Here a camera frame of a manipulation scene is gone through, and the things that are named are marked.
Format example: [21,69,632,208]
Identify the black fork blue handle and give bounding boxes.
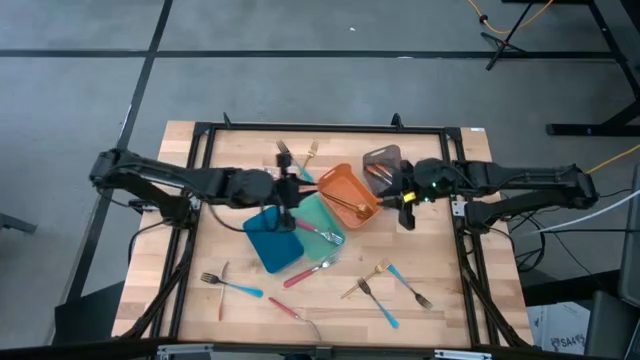
[275,139,315,184]
[386,263,434,311]
[356,278,401,330]
[200,271,265,299]

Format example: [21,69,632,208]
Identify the white cable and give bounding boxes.
[519,189,640,236]

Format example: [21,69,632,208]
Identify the white cardboard box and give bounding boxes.
[527,301,592,357]

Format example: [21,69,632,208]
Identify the grey chair base leg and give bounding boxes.
[0,212,39,235]

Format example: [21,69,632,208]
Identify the dark teal plastic bin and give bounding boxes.
[242,205,306,275]

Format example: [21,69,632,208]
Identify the grey plastic bin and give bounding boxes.
[362,144,406,197]

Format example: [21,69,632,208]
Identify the dark grey panel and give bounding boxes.
[618,164,640,307]

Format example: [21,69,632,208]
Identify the silver fork pink handle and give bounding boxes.
[268,295,324,342]
[294,218,345,246]
[283,252,342,290]

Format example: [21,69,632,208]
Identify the black power cables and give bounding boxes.
[499,187,636,275]

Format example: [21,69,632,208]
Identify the orange plastic bin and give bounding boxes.
[317,162,384,231]

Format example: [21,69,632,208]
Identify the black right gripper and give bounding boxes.
[377,159,426,232]

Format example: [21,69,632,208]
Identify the light green plastic bin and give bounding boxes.
[289,192,346,262]

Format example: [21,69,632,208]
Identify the black case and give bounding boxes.
[583,291,640,360]

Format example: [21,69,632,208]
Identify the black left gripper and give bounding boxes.
[270,151,320,234]

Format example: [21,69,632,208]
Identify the yellow extension cable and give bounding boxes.
[585,143,640,175]
[467,0,556,36]

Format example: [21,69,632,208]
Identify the black table stand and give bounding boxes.
[501,0,640,138]

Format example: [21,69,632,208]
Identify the silver metal bracket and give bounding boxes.
[433,348,494,360]
[156,342,215,360]

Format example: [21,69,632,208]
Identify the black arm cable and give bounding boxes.
[127,197,286,266]

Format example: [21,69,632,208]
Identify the black aluminium table frame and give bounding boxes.
[112,112,534,351]

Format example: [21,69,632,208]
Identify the black tripod stand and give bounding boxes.
[479,0,539,72]

